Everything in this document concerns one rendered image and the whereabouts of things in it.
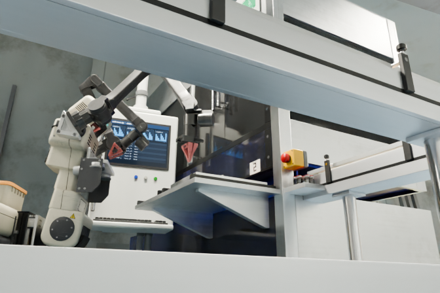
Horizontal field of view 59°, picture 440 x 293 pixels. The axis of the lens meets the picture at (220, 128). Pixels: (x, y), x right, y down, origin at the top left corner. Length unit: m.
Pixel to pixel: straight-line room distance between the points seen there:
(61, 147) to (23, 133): 2.90
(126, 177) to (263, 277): 1.94
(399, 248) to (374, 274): 1.42
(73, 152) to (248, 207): 0.87
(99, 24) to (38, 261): 0.31
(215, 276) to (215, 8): 0.38
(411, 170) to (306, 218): 0.52
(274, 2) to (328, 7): 0.41
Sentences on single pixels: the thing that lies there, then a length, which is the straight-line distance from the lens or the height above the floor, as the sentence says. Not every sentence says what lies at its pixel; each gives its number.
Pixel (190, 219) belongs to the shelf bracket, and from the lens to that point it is 2.07.
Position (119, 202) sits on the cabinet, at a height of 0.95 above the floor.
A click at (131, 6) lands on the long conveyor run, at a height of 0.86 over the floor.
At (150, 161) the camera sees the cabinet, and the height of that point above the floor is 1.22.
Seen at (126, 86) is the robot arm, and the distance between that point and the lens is 1.90.
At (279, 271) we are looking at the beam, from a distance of 0.58.
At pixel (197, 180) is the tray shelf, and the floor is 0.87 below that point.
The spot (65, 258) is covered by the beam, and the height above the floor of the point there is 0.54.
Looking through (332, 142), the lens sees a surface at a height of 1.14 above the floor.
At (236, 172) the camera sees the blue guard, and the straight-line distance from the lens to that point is 1.97.
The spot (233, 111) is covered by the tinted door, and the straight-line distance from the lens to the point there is 2.14.
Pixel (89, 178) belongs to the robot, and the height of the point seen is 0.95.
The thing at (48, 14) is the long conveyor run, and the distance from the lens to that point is 0.58.
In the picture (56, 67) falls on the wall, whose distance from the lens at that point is 5.21.
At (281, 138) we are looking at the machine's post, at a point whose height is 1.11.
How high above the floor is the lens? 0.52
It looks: 22 degrees up
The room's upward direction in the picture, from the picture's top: 1 degrees clockwise
